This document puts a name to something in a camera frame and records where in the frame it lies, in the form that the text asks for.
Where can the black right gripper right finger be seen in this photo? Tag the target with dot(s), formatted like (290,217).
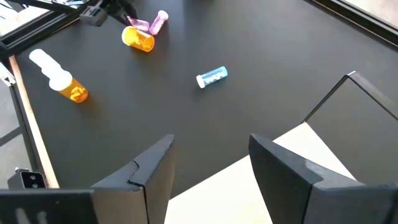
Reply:
(292,193)

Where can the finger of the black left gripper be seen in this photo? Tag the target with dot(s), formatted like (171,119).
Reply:
(122,11)

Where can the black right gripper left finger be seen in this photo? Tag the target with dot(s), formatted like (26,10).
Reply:
(140,196)

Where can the pale blue pill bottle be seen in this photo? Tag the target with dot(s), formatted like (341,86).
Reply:
(37,56)

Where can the white capped pill bottle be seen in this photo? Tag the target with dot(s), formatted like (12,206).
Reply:
(49,68)

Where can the large orange pill bottle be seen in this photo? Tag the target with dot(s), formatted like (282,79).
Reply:
(73,91)

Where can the black table mat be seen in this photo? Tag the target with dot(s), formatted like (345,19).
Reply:
(248,46)

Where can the black table-level camera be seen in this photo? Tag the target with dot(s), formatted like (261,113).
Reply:
(29,180)

